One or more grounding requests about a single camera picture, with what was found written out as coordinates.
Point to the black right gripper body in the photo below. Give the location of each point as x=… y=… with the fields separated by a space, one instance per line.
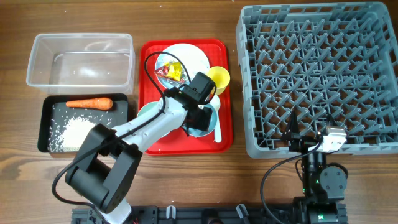
x=303 y=143

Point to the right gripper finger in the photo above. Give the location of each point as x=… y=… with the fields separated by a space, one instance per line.
x=293 y=126
x=330 y=122

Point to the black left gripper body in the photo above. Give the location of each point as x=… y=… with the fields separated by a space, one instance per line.
x=202 y=122

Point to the green bowl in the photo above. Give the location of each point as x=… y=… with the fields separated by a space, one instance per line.
x=151 y=107

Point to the orange carrot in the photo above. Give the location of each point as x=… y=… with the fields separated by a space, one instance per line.
x=94 y=103

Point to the white rice pile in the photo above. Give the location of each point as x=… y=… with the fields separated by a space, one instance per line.
x=70 y=126

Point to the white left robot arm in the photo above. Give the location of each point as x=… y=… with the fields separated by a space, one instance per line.
x=106 y=164

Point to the grey dishwasher rack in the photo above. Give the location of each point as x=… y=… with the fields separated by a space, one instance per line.
x=318 y=61

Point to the light blue bowl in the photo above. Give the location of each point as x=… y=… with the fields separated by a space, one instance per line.
x=197 y=133

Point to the white plastic spoon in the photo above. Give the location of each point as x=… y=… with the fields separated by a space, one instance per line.
x=215 y=102

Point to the yellow plastic cup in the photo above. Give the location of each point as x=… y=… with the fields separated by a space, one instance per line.
x=220 y=76

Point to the yellow snack wrapper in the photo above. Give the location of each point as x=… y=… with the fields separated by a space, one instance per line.
x=174 y=71

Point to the red serving tray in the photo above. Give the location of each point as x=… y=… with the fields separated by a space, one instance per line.
x=177 y=142

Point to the crumpled white tissue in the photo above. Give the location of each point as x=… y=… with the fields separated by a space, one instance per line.
x=194 y=62

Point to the light blue plate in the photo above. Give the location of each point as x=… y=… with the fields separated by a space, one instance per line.
x=174 y=50

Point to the red snack wrapper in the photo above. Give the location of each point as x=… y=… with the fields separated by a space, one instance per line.
x=161 y=73

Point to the clear plastic bin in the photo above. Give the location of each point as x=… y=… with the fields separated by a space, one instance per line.
x=82 y=63

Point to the black plastic tray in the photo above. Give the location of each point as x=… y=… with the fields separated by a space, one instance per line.
x=117 y=115

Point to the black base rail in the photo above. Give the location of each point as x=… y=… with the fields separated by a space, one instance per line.
x=239 y=214

